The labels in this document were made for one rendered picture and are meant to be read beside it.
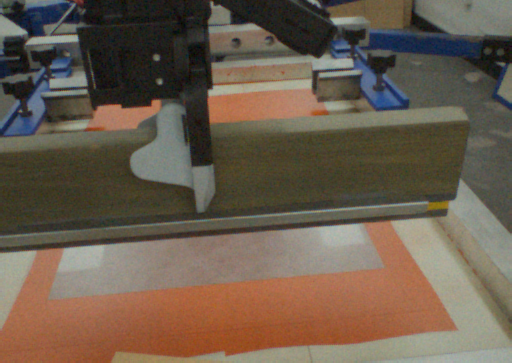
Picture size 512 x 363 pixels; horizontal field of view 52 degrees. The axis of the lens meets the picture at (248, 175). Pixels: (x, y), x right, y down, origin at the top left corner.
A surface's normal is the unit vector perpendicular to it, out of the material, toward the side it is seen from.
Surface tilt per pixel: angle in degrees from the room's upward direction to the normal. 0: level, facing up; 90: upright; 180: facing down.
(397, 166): 90
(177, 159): 85
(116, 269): 0
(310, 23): 89
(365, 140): 90
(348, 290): 0
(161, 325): 0
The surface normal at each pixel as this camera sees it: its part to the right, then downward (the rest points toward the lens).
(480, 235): -0.04, -0.87
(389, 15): 0.08, 0.21
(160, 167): 0.09, 0.42
